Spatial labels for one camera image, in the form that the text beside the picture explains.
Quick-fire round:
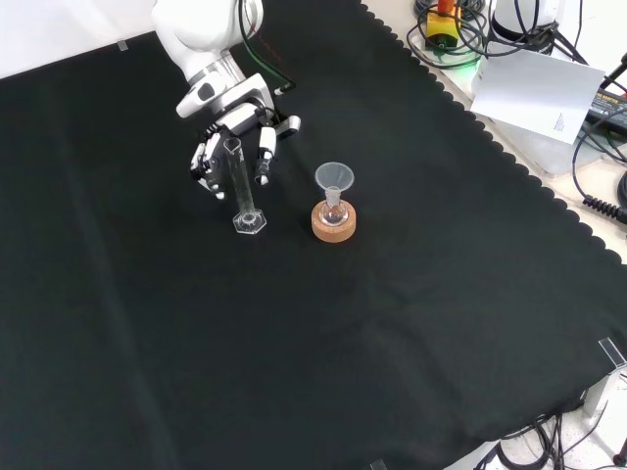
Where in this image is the pale board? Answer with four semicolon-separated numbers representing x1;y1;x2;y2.
469;41;607;146

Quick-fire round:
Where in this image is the white box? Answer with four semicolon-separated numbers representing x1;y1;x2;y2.
469;63;604;178

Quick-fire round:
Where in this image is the clear plastic funnel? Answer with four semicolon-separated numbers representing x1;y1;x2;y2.
314;162;356;207

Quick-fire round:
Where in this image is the black cloth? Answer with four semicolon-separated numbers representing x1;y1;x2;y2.
0;0;627;470

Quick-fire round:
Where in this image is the clear glass graduated cylinder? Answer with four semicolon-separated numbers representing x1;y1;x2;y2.
223;137;268;237

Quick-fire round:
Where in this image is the black coiled cable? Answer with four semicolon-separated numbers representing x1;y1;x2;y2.
571;121;627;220

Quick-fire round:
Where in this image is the black cable loop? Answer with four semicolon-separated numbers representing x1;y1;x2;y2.
406;0;491;69

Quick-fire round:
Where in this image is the cork ring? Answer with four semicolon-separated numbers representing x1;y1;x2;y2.
311;199;358;243

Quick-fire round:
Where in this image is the black cable bundle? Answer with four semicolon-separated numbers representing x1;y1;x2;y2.
472;409;627;470

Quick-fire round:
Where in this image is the yellow stop button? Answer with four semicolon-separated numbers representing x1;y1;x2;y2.
424;0;462;50

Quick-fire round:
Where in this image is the black power adapter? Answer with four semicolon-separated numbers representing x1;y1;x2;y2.
586;90;627;124

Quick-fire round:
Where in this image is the clear round-bottom flask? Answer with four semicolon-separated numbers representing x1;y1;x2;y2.
318;188;350;227

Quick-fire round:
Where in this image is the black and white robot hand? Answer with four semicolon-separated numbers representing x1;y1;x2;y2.
188;103;303;202

